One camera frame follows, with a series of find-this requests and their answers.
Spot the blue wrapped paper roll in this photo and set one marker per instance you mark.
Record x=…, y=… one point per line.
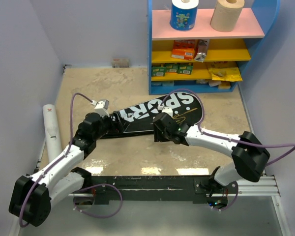
x=183, y=14

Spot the yellow snack bag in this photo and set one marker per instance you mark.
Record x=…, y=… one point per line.
x=224, y=71

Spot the green box middle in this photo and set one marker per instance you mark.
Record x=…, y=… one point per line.
x=172, y=67

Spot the aluminium rail frame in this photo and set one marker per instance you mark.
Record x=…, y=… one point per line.
x=266, y=186

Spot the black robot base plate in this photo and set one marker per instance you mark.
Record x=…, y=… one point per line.
x=195, y=189

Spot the small pink eraser box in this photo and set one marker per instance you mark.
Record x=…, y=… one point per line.
x=120, y=63

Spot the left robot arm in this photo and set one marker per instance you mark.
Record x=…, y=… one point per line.
x=34, y=196

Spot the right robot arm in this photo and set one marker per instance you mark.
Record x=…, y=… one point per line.
x=248, y=155

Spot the silver snack bag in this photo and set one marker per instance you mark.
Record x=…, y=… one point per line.
x=201, y=50

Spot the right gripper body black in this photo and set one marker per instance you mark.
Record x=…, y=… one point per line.
x=169, y=134

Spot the brown paper towel roll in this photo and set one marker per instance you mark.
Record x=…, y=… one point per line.
x=226, y=15

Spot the green box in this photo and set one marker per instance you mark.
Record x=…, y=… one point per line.
x=158, y=70
x=172, y=67
x=185, y=68

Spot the green box right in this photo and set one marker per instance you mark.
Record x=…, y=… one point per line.
x=185, y=68

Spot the blue shelf unit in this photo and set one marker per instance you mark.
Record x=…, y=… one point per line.
x=242, y=45

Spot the orange snack box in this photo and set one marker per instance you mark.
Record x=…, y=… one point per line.
x=183, y=49

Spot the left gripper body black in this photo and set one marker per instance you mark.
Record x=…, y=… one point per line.
x=107, y=126

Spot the green box left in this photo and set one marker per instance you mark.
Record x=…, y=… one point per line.
x=158, y=70

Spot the white shuttlecock tube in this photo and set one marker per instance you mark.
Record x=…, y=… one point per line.
x=51, y=126

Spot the black sport racket bag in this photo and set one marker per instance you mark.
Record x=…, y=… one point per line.
x=137, y=119

